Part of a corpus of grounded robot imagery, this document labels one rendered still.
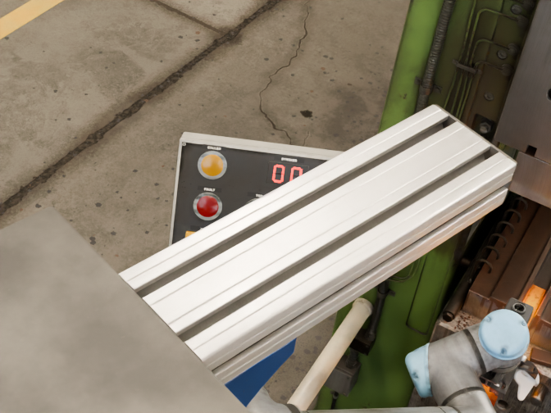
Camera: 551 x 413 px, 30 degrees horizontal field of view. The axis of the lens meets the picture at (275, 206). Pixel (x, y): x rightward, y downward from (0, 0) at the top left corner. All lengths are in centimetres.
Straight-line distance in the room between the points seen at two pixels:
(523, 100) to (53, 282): 127
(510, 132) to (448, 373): 50
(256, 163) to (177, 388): 143
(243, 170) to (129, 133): 186
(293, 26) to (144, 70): 71
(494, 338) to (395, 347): 102
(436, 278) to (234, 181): 59
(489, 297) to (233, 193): 57
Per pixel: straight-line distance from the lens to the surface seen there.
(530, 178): 193
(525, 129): 187
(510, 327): 161
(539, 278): 223
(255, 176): 205
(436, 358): 162
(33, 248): 71
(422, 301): 246
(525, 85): 182
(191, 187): 206
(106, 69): 418
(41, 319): 67
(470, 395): 158
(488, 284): 219
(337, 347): 243
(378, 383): 274
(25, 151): 382
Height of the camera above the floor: 255
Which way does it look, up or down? 45 degrees down
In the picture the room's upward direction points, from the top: 8 degrees clockwise
